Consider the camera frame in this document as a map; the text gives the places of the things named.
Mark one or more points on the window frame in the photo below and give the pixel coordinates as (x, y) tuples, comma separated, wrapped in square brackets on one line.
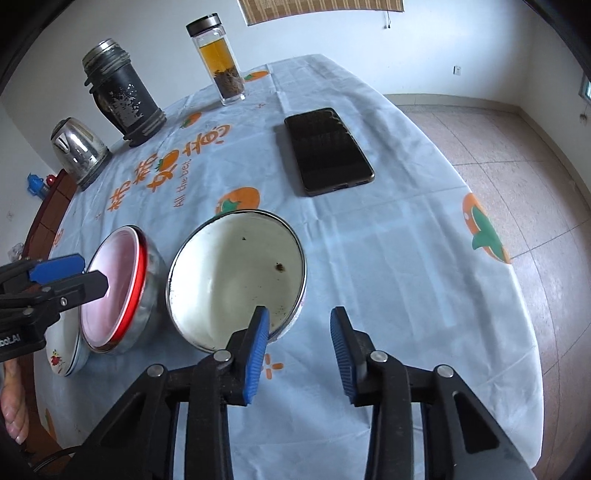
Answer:
[(586, 86)]

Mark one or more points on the steel bowl with red lid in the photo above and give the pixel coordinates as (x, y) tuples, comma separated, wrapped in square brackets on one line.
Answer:
[(113, 295)]

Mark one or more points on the worn black thermos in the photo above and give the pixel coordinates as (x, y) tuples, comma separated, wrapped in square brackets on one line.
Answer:
[(124, 97)]

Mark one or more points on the stainless steel bowl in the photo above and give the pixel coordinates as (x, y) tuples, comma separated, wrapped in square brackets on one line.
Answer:
[(231, 277)]

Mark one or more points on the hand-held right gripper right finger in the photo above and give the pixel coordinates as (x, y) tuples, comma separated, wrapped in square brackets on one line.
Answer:
[(339, 350)]

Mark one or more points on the stainless steel kettle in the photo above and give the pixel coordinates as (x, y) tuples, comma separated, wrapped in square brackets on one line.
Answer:
[(76, 147)]

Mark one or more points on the white wall socket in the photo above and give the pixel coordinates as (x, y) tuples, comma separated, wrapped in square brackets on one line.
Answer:
[(457, 70)]

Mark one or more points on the pale blue printed tablecloth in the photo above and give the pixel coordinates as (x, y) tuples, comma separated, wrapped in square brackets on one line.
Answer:
[(369, 254)]

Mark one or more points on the bamboo window blind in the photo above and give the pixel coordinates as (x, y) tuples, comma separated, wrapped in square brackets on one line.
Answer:
[(323, 9)]

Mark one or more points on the glass tea bottle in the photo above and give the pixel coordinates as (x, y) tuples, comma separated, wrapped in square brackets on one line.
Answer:
[(221, 60)]

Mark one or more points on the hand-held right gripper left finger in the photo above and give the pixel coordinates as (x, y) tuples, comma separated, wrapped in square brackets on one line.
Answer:
[(258, 355)]

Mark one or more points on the blue plastic bottle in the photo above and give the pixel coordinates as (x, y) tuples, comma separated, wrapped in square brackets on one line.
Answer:
[(34, 184)]

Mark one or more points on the black smartphone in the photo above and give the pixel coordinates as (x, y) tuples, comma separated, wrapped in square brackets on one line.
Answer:
[(328, 150)]

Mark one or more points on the white plate with red flowers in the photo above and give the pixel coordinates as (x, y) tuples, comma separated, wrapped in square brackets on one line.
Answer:
[(62, 346)]

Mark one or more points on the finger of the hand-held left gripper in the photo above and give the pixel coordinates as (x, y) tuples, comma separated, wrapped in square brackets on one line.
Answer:
[(55, 268), (83, 287)]

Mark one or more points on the person's left hand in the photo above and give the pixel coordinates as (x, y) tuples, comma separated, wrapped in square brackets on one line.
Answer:
[(14, 401)]

